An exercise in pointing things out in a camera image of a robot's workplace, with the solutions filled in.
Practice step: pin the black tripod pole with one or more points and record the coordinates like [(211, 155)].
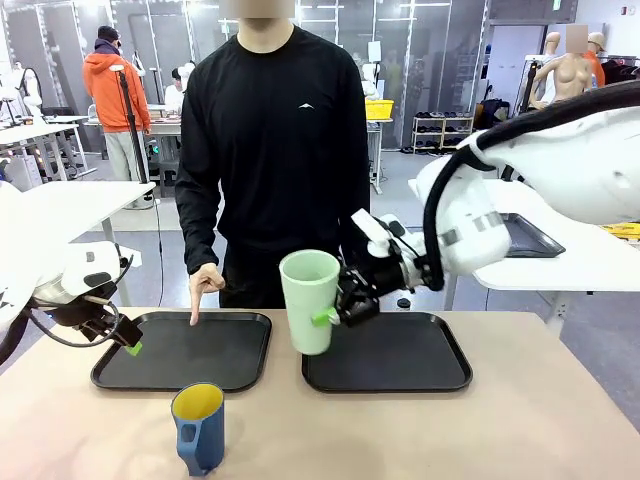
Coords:
[(131, 120)]

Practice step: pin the person in orange hoodie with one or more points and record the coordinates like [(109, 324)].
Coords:
[(110, 90)]

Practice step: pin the white workbench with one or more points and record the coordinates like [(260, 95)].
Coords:
[(165, 127)]

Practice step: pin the wooden shoe rack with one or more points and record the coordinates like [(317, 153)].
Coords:
[(442, 120)]

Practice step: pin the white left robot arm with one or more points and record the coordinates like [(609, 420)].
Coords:
[(90, 265)]

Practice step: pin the beige mannequin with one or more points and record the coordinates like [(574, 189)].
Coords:
[(565, 75)]

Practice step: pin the person's left forearm black sleeve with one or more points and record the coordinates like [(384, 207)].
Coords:
[(346, 245)]

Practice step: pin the white paper sign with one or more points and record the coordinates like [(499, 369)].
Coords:
[(375, 51)]

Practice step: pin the white lab desk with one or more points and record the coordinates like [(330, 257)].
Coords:
[(30, 131)]

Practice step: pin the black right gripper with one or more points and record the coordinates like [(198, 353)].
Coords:
[(392, 280)]

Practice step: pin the person's right forearm black sleeve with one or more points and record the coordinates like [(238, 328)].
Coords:
[(200, 240)]

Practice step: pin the person's right hand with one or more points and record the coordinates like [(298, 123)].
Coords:
[(205, 280)]

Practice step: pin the blue cup with yellow inside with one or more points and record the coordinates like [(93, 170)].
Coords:
[(212, 430)]

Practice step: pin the rack of dark clothes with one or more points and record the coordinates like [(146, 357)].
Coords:
[(620, 70)]

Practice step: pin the black plastic serving tray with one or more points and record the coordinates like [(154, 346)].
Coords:
[(400, 360), (200, 360)]

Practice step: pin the yellow plastic bin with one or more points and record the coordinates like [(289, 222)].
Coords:
[(379, 110)]

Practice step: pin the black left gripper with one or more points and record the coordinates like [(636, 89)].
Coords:
[(85, 312)]

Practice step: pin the small black round object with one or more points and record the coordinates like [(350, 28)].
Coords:
[(403, 303)]

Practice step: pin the grey step stool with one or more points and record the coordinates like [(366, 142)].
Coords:
[(167, 172)]

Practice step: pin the yellow black striped object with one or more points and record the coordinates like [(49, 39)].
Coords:
[(625, 231)]

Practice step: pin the white mannequin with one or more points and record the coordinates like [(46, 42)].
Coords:
[(552, 50)]

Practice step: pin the white table with grey leg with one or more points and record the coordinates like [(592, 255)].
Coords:
[(115, 200), (575, 255)]

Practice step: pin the dark blue bag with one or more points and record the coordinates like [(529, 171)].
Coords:
[(492, 112)]

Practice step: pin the light green plastic cup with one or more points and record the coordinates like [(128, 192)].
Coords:
[(305, 310)]

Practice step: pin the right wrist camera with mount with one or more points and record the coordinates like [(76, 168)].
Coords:
[(370, 230)]

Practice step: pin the person's torso in black shirt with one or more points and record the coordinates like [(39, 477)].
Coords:
[(275, 150)]

